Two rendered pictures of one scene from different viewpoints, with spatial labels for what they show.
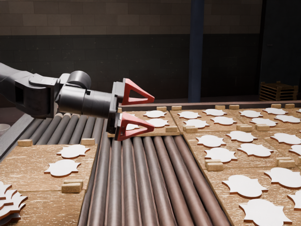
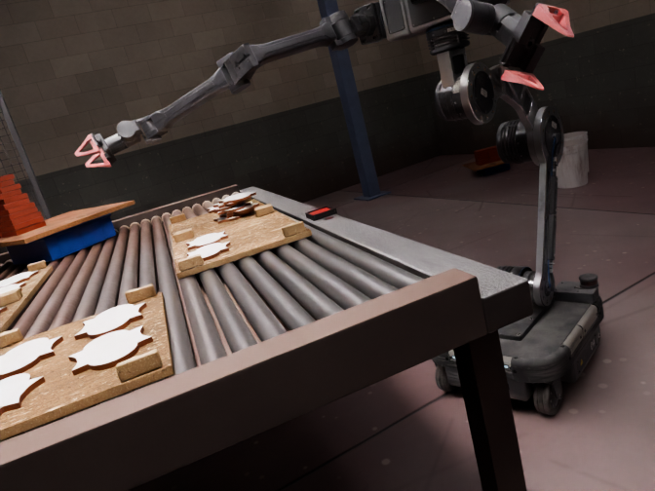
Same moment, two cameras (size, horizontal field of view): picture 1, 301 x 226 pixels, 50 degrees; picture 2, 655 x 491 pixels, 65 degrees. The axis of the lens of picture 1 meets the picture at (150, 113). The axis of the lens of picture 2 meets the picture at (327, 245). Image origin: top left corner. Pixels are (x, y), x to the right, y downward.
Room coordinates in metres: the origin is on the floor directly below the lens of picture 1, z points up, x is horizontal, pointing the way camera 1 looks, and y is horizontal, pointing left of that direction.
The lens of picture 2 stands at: (2.60, 0.37, 1.23)
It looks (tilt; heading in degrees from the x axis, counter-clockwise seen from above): 15 degrees down; 169
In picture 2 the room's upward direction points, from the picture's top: 15 degrees counter-clockwise
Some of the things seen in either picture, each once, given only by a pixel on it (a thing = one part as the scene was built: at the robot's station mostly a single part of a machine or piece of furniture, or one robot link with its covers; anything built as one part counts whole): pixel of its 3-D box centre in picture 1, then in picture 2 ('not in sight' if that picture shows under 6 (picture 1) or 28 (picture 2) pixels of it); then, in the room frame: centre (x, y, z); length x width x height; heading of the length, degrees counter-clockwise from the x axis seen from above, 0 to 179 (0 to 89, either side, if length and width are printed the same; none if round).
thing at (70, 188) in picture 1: (71, 188); not in sight; (0.92, 0.25, 0.95); 0.06 x 0.02 x 0.03; 95
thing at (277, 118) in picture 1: (269, 116); not in sight; (1.75, -0.66, 0.94); 0.41 x 0.35 x 0.04; 5
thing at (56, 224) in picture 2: not in sight; (51, 225); (0.23, -0.31, 1.03); 0.50 x 0.50 x 0.02; 45
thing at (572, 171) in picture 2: not in sight; (569, 164); (-1.34, 3.41, 0.18); 0.30 x 0.30 x 0.37
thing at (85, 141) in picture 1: (88, 141); (190, 262); (1.34, 0.27, 0.95); 0.06 x 0.02 x 0.03; 94
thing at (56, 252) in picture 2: not in sight; (61, 239); (0.28, -0.27, 0.97); 0.31 x 0.31 x 0.10; 45
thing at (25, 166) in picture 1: (46, 165); (235, 240); (1.13, 0.39, 0.93); 0.41 x 0.35 x 0.02; 4
